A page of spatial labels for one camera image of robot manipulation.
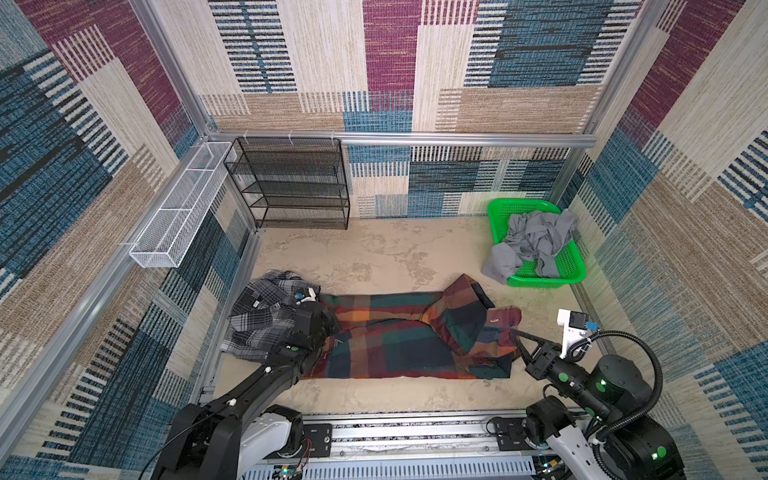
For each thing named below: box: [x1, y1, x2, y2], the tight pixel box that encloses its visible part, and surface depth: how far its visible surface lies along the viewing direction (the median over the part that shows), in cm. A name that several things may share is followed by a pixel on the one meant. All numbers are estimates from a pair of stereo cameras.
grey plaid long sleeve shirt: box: [221, 270, 321, 361], surface depth 93 cm
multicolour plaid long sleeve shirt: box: [303, 274, 522, 379], surface depth 87 cm
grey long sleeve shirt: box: [481, 210, 578, 285], surface depth 104 cm
